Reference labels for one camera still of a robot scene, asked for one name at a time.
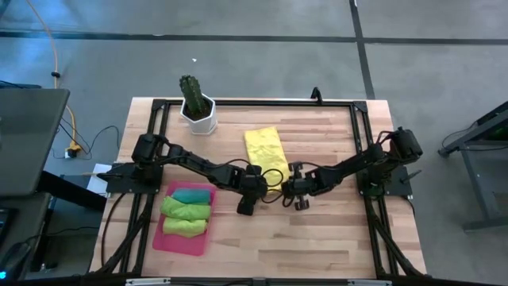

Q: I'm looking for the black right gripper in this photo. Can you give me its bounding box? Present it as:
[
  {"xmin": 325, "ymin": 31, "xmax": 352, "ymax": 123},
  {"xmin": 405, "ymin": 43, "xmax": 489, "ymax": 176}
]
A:
[{"xmin": 283, "ymin": 161, "xmax": 318, "ymax": 211}]

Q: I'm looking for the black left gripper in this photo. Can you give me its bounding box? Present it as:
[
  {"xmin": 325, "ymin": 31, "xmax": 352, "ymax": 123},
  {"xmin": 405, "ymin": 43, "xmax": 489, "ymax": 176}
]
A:
[{"xmin": 237, "ymin": 164, "xmax": 269, "ymax": 217}]

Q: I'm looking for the yellow microfiber towel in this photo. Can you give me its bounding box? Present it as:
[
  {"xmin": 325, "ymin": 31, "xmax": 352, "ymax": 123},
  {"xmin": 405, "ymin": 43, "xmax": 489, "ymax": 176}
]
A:
[{"xmin": 243, "ymin": 126, "xmax": 292, "ymax": 194}]

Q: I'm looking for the teal microfiber towel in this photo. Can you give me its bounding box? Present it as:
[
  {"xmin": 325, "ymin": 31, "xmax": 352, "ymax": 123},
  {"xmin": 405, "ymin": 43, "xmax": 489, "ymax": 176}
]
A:
[{"xmin": 171, "ymin": 187, "xmax": 211, "ymax": 206}]

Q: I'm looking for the green microfiber towel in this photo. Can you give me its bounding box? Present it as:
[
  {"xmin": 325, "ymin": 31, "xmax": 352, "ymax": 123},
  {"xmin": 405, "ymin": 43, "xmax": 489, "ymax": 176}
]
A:
[
  {"xmin": 162, "ymin": 216, "xmax": 208, "ymax": 239},
  {"xmin": 160, "ymin": 195, "xmax": 212, "ymax": 222}
]

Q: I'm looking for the pink tray mat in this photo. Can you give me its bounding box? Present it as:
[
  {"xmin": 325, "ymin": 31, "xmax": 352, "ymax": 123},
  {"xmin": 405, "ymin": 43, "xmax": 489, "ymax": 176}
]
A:
[{"xmin": 152, "ymin": 180, "xmax": 217, "ymax": 257}]

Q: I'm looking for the white hexagonal plant pot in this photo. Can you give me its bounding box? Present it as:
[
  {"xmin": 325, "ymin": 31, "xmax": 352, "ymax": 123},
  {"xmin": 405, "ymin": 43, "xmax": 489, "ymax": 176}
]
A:
[{"xmin": 179, "ymin": 94, "xmax": 219, "ymax": 137}]

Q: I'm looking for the green cactus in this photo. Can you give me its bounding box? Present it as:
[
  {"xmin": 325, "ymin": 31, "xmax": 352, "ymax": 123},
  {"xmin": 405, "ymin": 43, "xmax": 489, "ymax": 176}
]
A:
[{"xmin": 178, "ymin": 74, "xmax": 208, "ymax": 117}]

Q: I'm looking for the white paper sheet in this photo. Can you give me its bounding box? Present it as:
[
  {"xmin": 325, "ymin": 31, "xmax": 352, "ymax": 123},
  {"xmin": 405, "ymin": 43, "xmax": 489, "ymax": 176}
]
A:
[{"xmin": 86, "ymin": 162, "xmax": 114, "ymax": 199}]

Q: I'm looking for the grey metal table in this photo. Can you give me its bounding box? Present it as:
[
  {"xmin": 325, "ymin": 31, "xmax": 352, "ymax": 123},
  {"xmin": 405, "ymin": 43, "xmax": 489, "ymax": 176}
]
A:
[{"xmin": 437, "ymin": 101, "xmax": 508, "ymax": 232}]

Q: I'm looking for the black desk beam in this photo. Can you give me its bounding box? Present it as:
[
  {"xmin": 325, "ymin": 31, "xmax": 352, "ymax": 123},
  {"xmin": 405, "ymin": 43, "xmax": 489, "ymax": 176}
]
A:
[{"xmin": 37, "ymin": 170, "xmax": 108, "ymax": 212}]

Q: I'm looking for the dark grey desk top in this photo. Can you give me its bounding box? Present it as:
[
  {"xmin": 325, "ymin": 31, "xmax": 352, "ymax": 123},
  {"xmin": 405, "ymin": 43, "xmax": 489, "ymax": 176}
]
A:
[{"xmin": 0, "ymin": 87, "xmax": 71, "ymax": 199}]

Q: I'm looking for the black rounded device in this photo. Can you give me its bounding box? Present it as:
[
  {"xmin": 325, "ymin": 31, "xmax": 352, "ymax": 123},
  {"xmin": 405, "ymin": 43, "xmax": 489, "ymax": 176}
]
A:
[{"xmin": 0, "ymin": 241, "xmax": 33, "ymax": 281}]

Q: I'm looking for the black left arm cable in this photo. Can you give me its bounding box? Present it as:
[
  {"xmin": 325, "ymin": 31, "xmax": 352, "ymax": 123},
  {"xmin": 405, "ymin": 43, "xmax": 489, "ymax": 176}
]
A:
[{"xmin": 260, "ymin": 168, "xmax": 285, "ymax": 190}]

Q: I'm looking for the black aluminium table frame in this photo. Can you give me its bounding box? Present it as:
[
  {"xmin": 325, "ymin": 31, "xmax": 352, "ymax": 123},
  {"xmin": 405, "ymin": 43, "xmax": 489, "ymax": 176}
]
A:
[{"xmin": 91, "ymin": 98, "xmax": 429, "ymax": 279}]

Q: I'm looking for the black triangular bracket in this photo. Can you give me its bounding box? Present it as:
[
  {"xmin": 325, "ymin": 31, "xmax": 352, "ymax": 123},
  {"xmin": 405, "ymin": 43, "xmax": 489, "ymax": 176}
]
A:
[{"xmin": 310, "ymin": 86, "xmax": 325, "ymax": 106}]

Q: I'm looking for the silver bracket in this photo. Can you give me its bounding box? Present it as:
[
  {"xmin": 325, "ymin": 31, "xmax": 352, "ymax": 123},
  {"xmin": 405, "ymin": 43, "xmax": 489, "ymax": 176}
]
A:
[
  {"xmin": 125, "ymin": 277, "xmax": 171, "ymax": 286},
  {"xmin": 347, "ymin": 279, "xmax": 393, "ymax": 286}
]

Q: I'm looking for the thin black floor cable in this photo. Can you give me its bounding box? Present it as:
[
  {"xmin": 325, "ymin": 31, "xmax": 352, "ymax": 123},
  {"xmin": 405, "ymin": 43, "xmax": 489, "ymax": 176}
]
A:
[{"xmin": 51, "ymin": 118, "xmax": 122, "ymax": 160}]

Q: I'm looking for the yellow extension cord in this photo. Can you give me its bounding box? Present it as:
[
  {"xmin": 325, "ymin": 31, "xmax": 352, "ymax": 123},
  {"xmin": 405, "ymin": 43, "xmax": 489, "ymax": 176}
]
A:
[{"xmin": 25, "ymin": 0, "xmax": 83, "ymax": 159}]

